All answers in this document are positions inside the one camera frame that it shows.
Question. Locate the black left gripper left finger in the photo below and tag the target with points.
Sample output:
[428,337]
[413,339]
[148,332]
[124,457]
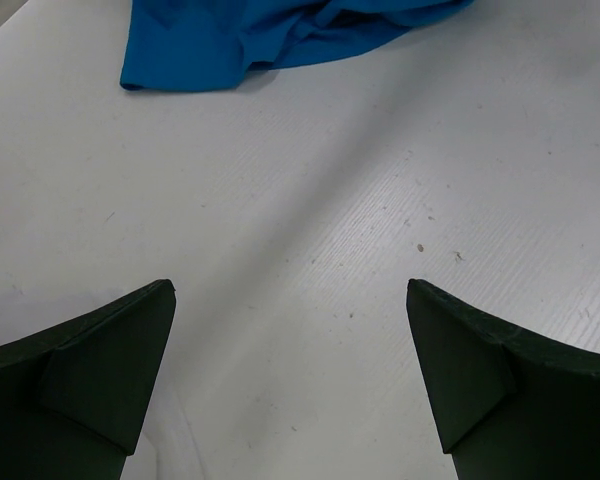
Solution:
[73,397]

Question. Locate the blue t shirt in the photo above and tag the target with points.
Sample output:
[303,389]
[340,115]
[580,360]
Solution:
[200,46]

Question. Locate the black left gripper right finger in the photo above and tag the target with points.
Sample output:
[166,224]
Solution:
[508,403]

